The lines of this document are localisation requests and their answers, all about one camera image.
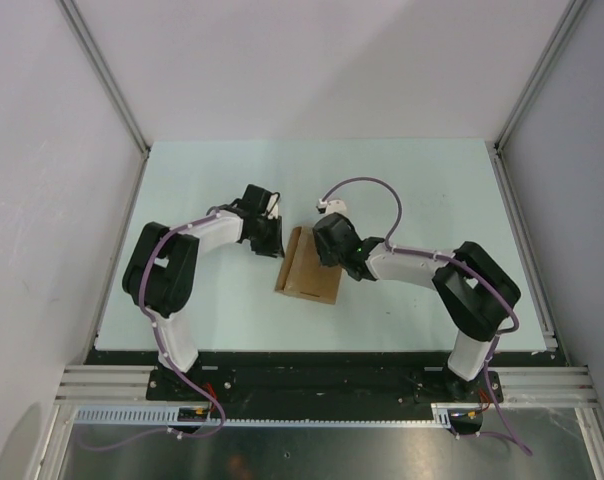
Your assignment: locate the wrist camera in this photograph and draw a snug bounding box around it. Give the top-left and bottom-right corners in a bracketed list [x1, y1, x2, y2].
[265, 192, 281, 219]
[316, 199, 348, 216]

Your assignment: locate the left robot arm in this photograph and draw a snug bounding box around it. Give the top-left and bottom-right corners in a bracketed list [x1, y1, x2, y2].
[122, 184, 284, 400]

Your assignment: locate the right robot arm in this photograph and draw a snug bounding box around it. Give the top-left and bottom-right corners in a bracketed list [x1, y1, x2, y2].
[312, 213, 521, 401]

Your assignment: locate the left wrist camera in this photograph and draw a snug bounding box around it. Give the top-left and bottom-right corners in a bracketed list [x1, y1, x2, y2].
[265, 192, 281, 219]

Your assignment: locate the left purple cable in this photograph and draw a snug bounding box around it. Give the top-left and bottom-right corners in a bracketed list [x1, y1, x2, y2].
[74, 205, 228, 452]

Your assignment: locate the grey slotted cable duct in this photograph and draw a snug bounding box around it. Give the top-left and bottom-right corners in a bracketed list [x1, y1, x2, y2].
[75, 404, 480, 428]

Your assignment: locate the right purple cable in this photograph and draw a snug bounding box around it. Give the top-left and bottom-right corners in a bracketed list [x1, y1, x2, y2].
[321, 177, 534, 457]

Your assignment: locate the right aluminium frame post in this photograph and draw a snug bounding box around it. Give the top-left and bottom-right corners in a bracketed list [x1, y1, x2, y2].
[493, 0, 591, 150]

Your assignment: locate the left aluminium frame post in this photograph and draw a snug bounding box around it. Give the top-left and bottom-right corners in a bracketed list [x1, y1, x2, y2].
[55, 0, 152, 154]

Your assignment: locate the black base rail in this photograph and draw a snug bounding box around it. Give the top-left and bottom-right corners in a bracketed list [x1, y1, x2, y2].
[146, 351, 504, 420]

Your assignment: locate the aluminium extrusion crossbar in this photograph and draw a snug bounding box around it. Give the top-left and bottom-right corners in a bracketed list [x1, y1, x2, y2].
[55, 365, 599, 408]

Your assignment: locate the brown cardboard express box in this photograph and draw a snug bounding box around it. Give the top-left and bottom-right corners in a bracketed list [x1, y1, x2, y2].
[275, 226, 342, 305]

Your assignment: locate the aluminium frame post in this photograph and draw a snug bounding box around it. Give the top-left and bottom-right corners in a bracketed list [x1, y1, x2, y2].
[493, 0, 591, 150]
[55, 0, 152, 154]

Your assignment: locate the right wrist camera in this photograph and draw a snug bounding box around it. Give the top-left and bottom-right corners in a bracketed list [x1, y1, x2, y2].
[316, 199, 348, 216]

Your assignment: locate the purple cable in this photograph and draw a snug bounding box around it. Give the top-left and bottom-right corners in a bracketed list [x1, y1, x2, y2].
[74, 205, 228, 452]
[321, 177, 534, 457]

